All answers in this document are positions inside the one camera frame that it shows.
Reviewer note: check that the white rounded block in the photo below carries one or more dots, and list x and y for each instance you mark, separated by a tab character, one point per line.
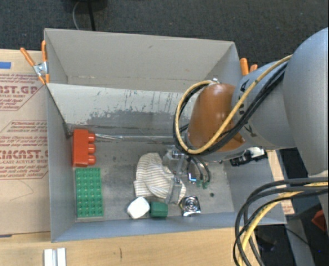
138	208

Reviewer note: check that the grey metal bin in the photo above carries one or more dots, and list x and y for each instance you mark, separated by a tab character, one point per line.
120	181

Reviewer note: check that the brown cardboard board, red print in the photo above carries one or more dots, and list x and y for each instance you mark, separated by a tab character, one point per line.
17	193

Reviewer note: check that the black cylinder on white bracket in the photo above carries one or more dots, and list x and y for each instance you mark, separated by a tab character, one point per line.
247	156

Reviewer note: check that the shiny square metal piece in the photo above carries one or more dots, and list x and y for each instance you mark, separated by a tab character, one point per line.
190	205

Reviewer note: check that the green studded flat block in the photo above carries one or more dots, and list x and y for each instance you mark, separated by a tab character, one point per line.
89	193

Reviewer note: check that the small green cube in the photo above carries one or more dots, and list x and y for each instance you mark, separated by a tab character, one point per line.
159	210

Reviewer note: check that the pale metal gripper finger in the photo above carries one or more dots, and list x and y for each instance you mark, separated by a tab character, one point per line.
176	192
170	159

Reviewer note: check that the red-orange toy brick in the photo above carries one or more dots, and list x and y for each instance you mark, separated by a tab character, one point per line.
81	148

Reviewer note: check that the white striped cloth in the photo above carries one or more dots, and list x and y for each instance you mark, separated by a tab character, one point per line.
150	176

